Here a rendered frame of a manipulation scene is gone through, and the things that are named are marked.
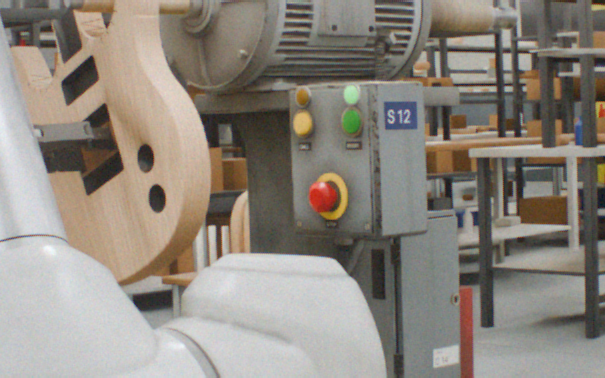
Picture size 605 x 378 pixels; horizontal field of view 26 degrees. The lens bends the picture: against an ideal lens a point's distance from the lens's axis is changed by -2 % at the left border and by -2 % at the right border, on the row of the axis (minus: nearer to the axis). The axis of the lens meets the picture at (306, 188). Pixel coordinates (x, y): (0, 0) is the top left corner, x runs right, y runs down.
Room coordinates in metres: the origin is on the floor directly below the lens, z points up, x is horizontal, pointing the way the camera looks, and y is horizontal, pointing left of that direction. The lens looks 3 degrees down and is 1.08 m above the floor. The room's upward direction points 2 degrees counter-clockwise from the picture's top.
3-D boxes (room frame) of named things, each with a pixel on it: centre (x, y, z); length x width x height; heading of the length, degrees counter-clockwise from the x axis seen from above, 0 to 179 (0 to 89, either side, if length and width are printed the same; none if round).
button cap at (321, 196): (1.71, -0.03, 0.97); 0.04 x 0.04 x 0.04; 44
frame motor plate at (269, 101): (2.10, -0.04, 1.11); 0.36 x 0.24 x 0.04; 134
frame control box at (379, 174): (1.82, -0.10, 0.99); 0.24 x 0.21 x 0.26; 134
